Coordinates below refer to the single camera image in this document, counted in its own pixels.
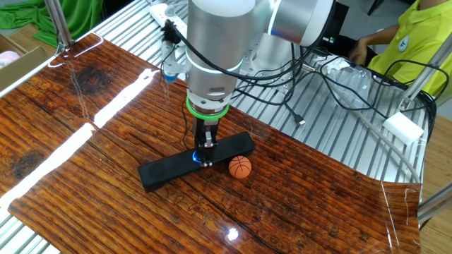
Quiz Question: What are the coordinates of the grey hose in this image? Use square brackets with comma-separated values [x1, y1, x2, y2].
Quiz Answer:
[326, 83, 422, 183]

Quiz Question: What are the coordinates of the white power adapter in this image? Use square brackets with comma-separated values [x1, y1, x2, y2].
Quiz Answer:
[382, 111, 425, 146]

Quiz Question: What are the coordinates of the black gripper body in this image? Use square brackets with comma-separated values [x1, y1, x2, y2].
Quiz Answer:
[192, 115, 220, 150]

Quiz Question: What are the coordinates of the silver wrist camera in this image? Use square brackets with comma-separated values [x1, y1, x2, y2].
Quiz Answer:
[160, 38, 188, 84]

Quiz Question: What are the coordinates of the cardboard box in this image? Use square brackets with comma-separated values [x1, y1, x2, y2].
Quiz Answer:
[0, 33, 49, 93]

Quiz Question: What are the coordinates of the wood grain table mat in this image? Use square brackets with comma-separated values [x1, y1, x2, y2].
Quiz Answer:
[0, 32, 423, 254]

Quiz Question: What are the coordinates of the clear plastic wrapper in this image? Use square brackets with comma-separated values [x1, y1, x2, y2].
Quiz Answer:
[324, 56, 376, 85]

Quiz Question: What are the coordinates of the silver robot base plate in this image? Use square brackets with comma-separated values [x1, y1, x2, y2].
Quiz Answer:
[239, 35, 333, 95]

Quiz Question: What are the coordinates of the green cloth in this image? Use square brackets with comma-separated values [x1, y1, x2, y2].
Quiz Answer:
[0, 0, 105, 49]

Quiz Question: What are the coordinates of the black speaker bar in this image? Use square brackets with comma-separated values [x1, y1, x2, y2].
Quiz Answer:
[137, 131, 256, 193]

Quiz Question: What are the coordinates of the thin black speaker cable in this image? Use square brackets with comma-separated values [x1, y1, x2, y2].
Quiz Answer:
[180, 100, 191, 151]

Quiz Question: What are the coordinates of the black USB cable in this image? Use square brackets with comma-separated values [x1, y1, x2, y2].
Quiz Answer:
[282, 93, 307, 127]

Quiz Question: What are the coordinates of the black cable bundle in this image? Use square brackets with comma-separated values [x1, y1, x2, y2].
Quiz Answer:
[419, 90, 439, 142]

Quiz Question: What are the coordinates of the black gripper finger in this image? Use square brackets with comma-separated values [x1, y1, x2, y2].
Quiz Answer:
[199, 131, 219, 169]

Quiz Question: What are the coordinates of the white power strip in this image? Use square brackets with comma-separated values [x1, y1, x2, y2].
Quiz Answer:
[148, 2, 190, 36]

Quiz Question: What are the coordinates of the pink soft item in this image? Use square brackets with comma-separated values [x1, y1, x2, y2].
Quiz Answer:
[0, 50, 21, 70]

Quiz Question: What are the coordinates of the person in yellow shirt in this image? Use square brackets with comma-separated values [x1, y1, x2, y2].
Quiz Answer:
[347, 0, 452, 96]

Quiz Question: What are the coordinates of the small orange basketball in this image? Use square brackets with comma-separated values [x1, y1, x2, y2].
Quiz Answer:
[228, 155, 253, 179]

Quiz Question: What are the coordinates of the aluminium frame post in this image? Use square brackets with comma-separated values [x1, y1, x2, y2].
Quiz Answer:
[417, 181, 452, 226]
[44, 0, 76, 54]
[397, 40, 452, 113]

